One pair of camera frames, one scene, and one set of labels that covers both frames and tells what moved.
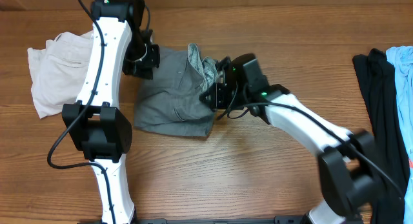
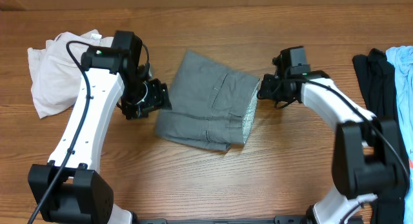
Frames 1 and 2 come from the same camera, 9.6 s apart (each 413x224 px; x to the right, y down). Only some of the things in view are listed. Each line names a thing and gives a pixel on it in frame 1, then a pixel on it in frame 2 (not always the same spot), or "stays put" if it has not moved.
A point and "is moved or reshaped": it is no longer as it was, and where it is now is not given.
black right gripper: (218, 102) -> (267, 93)
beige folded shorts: (58, 71) stays put
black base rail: (276, 220) stays put
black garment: (376, 72) stays put
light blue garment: (402, 57) stays put
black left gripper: (146, 70) -> (159, 98)
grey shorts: (168, 102) is moved or reshaped
